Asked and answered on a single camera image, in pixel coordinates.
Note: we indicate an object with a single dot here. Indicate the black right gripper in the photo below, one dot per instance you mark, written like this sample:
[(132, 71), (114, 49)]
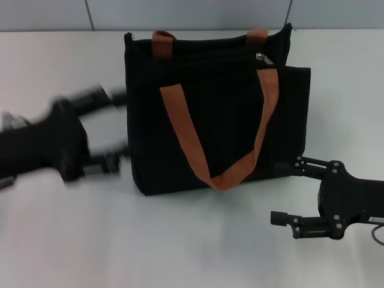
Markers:
[(354, 198)]

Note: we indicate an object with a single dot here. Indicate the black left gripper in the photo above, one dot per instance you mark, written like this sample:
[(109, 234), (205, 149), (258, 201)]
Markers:
[(45, 144)]

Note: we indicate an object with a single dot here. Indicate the silver metal zipper pull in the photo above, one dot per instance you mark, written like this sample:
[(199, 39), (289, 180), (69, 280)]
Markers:
[(265, 59)]

